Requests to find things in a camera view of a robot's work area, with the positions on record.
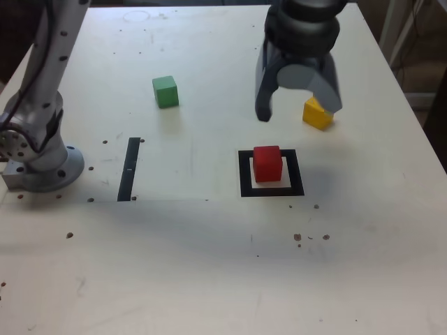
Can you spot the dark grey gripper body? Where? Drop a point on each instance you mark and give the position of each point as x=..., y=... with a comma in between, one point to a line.
x=300, y=57

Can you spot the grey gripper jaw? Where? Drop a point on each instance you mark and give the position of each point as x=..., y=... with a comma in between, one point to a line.
x=324, y=87
x=263, y=90

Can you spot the yellow cube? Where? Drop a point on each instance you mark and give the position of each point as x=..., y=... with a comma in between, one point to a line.
x=314, y=117

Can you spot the red cube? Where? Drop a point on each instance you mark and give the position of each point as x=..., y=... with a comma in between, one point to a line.
x=267, y=164

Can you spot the green cube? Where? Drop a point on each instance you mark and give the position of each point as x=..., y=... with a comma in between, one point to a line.
x=166, y=92

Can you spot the black tape square outline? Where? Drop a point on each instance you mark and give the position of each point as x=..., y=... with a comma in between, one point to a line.
x=297, y=174

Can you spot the black tape strip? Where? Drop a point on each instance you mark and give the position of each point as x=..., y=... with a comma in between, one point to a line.
x=127, y=181

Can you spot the white metal frame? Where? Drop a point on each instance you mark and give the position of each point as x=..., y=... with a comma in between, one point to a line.
x=386, y=24

